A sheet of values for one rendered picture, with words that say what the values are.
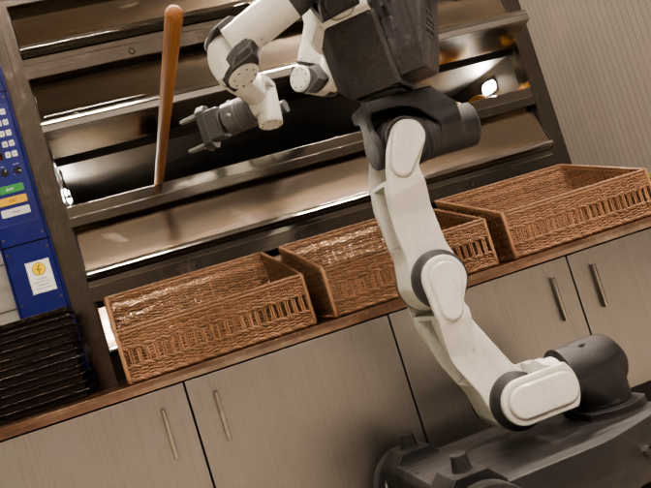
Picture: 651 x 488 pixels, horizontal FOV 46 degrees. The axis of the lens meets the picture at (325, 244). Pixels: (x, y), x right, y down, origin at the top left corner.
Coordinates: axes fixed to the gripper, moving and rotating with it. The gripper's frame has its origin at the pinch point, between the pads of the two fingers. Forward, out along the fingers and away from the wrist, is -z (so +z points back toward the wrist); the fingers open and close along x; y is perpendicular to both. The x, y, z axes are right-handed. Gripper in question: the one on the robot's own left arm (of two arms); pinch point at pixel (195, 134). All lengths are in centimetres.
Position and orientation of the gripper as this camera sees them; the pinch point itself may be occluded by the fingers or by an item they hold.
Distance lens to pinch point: 216.3
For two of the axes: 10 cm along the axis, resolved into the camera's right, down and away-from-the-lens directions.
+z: 8.9, -2.9, -3.5
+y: 3.5, -0.8, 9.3
